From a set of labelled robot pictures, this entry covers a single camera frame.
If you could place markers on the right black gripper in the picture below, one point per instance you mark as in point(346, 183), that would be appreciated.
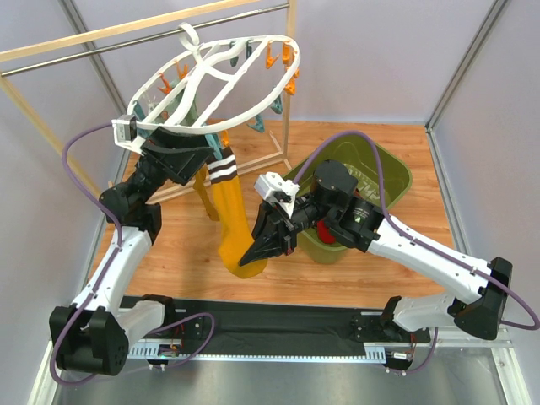
point(285, 234)

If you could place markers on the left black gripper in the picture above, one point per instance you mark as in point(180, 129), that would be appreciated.
point(158, 153)

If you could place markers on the mustard yellow sock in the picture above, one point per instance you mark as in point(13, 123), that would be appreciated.
point(201, 190)
point(236, 237)

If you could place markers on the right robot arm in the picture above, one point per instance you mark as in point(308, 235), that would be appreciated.
point(473, 300)

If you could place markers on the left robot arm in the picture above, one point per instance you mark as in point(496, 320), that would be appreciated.
point(92, 335)

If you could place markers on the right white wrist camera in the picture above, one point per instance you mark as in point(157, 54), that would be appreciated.
point(273, 188)

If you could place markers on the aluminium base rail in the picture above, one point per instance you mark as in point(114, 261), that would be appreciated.
point(156, 351)

